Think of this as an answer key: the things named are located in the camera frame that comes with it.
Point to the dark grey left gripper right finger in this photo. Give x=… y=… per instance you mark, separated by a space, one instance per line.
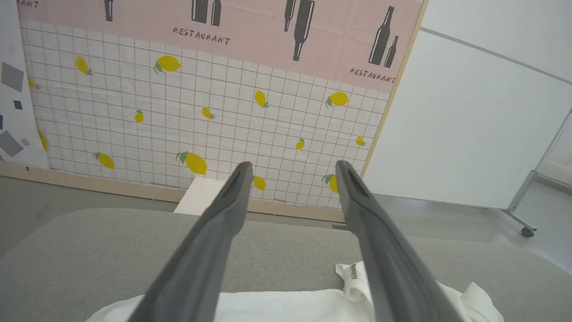
x=393 y=268

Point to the terrazzo pattern panel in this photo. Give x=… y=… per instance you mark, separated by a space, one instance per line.
x=18 y=125

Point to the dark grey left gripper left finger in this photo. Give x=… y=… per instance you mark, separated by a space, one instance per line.
x=201 y=259

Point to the white box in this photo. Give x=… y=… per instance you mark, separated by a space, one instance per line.
x=196 y=199

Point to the metal stand leg with caster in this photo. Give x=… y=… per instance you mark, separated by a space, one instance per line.
x=522 y=190

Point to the white partition board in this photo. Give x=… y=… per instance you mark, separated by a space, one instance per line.
x=447 y=134

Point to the white garment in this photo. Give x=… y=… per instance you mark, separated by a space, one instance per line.
x=290 y=308

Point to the lemon and bottle print backdrop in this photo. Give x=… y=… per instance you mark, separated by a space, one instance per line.
x=178 y=112

